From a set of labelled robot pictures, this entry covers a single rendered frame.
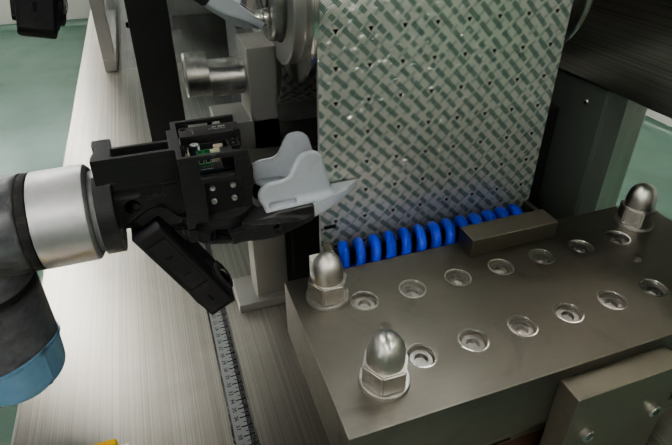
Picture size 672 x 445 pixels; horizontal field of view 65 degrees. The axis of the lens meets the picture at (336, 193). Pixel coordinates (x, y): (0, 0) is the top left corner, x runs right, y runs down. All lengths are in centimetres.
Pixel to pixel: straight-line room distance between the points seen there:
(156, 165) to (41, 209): 8
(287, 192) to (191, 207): 8
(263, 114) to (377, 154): 11
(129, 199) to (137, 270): 30
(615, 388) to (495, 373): 9
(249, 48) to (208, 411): 34
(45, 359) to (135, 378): 11
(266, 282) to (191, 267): 18
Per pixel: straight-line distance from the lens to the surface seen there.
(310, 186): 44
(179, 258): 45
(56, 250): 43
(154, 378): 59
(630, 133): 89
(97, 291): 72
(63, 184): 43
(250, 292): 64
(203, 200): 41
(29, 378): 52
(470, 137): 52
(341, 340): 42
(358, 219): 51
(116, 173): 42
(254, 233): 43
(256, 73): 49
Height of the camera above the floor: 134
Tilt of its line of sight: 32 degrees down
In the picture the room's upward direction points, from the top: straight up
